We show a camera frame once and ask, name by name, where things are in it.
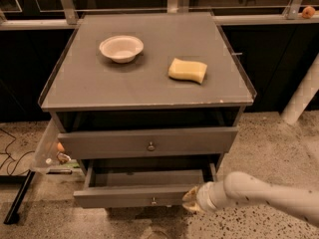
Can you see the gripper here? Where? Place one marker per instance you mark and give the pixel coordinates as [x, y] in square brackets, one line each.
[203, 197]

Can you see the grey wooden drawer cabinet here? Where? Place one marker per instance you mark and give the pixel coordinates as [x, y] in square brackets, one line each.
[89, 92]

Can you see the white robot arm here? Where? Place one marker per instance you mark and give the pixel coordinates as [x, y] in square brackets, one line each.
[241, 189]

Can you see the white paper bowl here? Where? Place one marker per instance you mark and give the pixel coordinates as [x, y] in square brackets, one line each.
[121, 49]

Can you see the metal railing frame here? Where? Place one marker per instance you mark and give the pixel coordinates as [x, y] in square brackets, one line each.
[45, 14]

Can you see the yellow sponge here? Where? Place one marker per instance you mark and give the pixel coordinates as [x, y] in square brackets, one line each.
[187, 70]

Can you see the grey drawer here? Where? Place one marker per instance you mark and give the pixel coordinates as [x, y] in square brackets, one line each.
[148, 142]
[140, 188]

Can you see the black metal floor bar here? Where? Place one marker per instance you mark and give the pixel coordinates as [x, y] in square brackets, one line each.
[12, 216]

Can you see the white diagonal post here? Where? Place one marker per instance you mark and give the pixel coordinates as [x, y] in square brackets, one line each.
[302, 97]

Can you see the clear plastic side bin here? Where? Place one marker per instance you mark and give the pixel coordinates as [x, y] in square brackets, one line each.
[48, 158]

